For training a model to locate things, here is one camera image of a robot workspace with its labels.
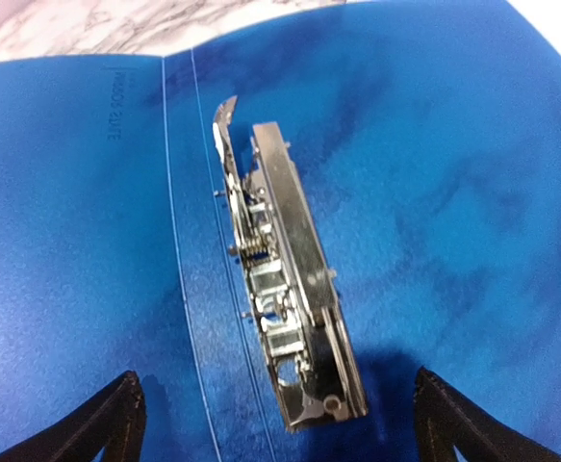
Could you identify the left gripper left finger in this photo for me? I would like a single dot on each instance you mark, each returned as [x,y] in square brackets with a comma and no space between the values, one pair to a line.
[110,424]

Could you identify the blue file folder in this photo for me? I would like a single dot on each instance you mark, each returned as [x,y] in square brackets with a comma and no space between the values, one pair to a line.
[427,136]

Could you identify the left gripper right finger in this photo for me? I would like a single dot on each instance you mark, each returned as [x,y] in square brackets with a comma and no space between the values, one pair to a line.
[447,423]

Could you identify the metal folder clip mechanism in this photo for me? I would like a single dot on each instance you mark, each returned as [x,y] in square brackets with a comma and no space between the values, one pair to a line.
[293,300]

